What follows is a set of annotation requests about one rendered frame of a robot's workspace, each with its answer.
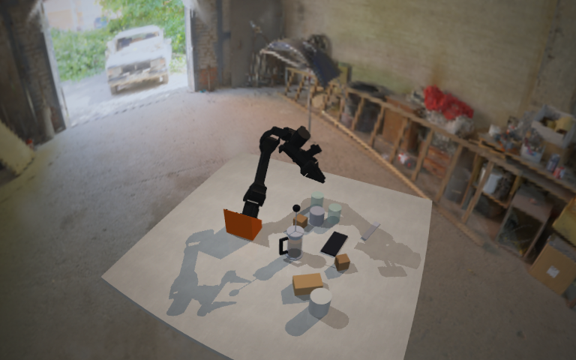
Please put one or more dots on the black flat rectangular pad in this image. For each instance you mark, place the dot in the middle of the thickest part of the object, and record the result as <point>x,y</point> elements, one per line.
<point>334,243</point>

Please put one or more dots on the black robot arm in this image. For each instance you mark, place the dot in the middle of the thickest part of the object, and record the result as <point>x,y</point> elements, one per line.
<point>295,139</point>

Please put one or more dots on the grey cylinder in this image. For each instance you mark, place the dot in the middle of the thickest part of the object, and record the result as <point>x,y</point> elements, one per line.
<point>316,216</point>
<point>319,302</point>

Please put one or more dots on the glass french press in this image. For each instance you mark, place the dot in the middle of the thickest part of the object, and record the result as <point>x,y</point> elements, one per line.
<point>294,239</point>

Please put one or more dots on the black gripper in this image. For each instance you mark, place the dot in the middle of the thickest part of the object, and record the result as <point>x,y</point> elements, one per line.
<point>309,167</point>

